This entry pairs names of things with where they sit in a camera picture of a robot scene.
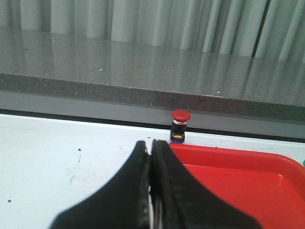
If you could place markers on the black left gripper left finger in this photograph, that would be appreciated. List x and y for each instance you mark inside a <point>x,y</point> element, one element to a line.
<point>122,203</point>

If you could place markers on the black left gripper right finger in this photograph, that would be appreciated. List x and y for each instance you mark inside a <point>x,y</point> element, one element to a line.
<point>183,202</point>

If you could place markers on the red mushroom push button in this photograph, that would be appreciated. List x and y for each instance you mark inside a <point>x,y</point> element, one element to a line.
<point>179,123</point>

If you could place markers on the red plastic tray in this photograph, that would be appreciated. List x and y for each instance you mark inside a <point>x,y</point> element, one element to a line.
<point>269,187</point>

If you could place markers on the grey speckled stone counter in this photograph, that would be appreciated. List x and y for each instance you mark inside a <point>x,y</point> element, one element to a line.
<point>67,66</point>

